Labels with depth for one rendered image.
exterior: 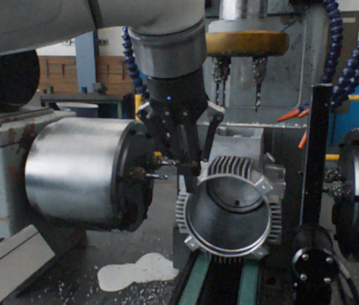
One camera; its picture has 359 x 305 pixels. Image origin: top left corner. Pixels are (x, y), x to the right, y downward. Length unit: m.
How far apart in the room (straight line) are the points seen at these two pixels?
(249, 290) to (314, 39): 0.58
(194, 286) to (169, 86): 0.35
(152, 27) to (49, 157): 0.42
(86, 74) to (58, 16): 5.46
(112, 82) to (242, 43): 5.21
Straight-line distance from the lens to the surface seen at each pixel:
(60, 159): 0.73
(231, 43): 0.66
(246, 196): 0.85
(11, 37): 0.38
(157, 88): 0.45
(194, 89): 0.45
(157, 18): 0.39
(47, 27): 0.38
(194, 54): 0.42
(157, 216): 1.18
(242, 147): 0.69
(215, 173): 0.63
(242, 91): 0.93
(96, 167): 0.69
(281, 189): 0.66
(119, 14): 0.38
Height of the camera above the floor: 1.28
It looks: 14 degrees down
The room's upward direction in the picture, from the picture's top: straight up
